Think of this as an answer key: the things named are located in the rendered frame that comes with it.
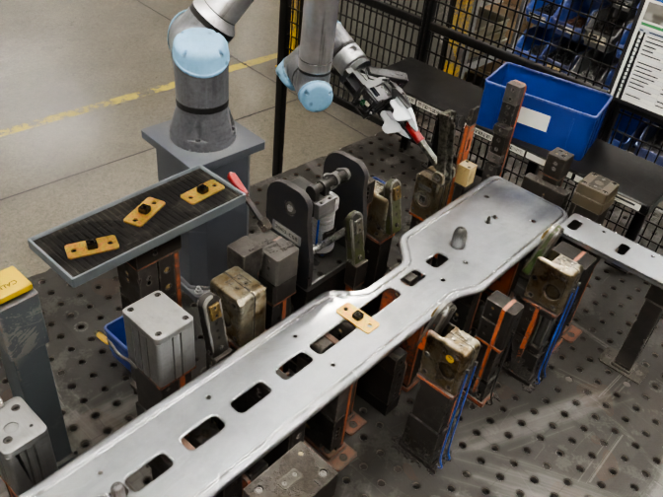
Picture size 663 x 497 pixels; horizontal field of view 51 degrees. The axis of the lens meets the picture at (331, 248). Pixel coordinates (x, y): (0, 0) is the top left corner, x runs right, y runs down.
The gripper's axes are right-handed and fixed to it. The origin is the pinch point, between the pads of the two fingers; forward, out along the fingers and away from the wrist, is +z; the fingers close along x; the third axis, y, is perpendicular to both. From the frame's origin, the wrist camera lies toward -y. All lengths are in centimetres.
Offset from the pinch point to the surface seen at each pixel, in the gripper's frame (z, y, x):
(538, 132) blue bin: 17.2, -36.0, 1.4
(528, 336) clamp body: 54, 8, -4
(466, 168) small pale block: 14.8, -6.2, 0.1
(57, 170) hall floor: -119, -3, -195
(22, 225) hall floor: -94, 30, -180
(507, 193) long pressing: 25.5, -14.1, -1.5
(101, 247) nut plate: -7, 80, 1
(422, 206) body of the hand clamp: 15.6, 3.0, -10.1
